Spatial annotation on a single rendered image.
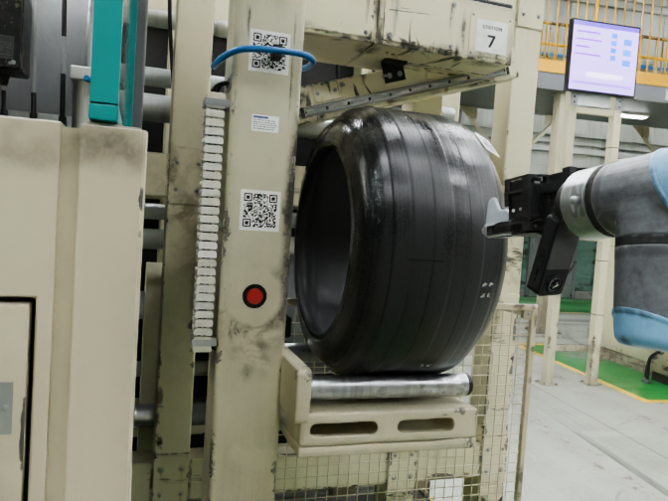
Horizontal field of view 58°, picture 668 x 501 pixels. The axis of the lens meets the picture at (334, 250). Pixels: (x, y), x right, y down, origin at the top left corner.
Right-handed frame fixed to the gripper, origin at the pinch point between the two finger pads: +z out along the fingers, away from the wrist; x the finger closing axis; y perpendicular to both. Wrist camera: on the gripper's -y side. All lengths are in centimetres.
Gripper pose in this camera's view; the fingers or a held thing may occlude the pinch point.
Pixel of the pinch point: (489, 235)
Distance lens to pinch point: 99.2
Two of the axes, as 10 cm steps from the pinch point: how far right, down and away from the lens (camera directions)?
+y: -0.1, -10.0, 0.7
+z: -3.7, 0.6, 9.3
